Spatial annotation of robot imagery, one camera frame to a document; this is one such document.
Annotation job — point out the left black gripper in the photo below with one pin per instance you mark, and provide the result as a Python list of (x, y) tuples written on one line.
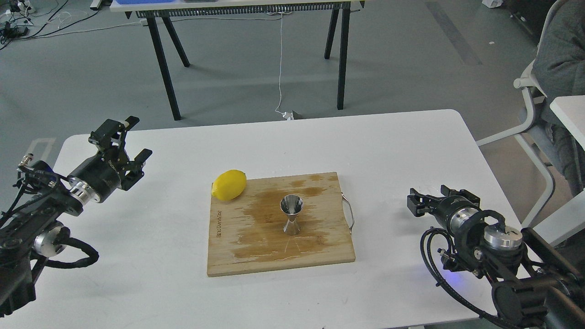
[(96, 178)]

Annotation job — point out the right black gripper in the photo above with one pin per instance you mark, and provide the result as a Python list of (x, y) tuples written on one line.
[(450, 210)]

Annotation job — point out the steel jigger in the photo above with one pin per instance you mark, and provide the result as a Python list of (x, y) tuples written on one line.
[(291, 205)]

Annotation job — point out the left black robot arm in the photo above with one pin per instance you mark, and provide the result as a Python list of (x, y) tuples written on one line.
[(33, 238)]

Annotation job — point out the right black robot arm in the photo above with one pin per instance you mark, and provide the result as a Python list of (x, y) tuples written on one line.
[(532, 285)]

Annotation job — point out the yellow lemon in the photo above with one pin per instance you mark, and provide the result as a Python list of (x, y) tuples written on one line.
[(229, 185)]

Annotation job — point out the white office chair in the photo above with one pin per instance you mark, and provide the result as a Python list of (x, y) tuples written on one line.
[(532, 132)]

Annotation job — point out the wooden cutting board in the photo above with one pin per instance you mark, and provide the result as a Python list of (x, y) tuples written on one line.
[(246, 234)]

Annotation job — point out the blue tray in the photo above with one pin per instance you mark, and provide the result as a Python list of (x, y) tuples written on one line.
[(140, 2)]

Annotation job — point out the black legged background table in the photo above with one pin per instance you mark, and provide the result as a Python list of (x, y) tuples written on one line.
[(243, 40)]

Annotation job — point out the person in grey jacket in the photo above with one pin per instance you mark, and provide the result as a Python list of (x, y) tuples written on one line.
[(559, 68)]

